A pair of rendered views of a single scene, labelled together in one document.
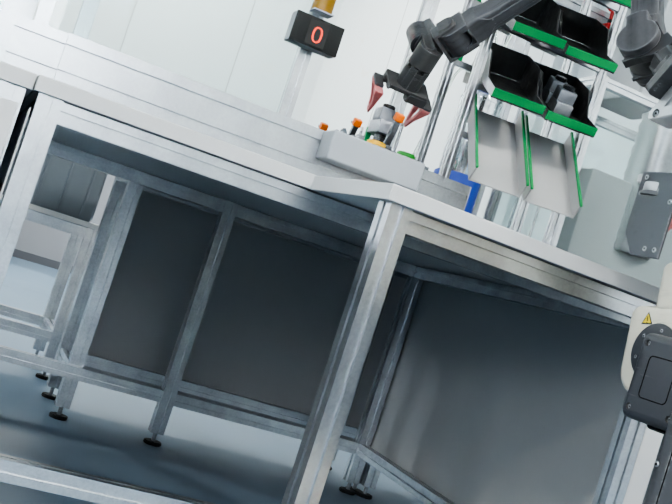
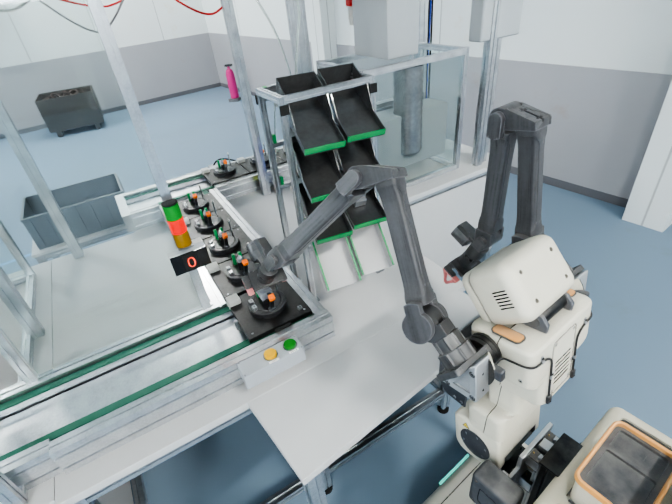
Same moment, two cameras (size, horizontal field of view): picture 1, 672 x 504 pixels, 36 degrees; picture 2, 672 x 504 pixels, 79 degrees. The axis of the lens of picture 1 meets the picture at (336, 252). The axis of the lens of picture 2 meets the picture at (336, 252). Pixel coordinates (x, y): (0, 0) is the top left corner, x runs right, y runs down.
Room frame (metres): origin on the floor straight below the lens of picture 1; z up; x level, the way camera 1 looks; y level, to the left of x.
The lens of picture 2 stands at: (1.17, -0.14, 1.95)
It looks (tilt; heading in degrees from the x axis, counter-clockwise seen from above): 35 degrees down; 353
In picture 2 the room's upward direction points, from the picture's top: 6 degrees counter-clockwise
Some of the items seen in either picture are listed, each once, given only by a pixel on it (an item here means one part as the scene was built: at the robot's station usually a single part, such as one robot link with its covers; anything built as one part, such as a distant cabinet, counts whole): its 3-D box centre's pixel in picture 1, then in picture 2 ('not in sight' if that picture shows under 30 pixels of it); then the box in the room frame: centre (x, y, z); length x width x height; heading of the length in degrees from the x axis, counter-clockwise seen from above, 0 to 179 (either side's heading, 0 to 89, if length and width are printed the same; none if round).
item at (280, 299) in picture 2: not in sight; (267, 303); (2.32, -0.01, 0.98); 0.14 x 0.14 x 0.02
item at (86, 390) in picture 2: not in sight; (190, 349); (2.24, 0.27, 0.91); 0.84 x 0.28 x 0.10; 110
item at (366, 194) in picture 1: (480, 247); (350, 328); (2.25, -0.30, 0.84); 0.90 x 0.70 x 0.03; 117
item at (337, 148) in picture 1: (370, 160); (272, 361); (2.09, -0.01, 0.93); 0.21 x 0.07 x 0.06; 110
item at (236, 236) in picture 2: not in sight; (222, 237); (2.79, 0.16, 1.01); 0.24 x 0.24 x 0.13; 21
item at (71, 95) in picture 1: (295, 203); (234, 273); (2.74, 0.14, 0.84); 1.50 x 1.41 x 0.03; 110
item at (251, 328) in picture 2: not in sight; (268, 307); (2.32, -0.01, 0.96); 0.24 x 0.24 x 0.02; 20
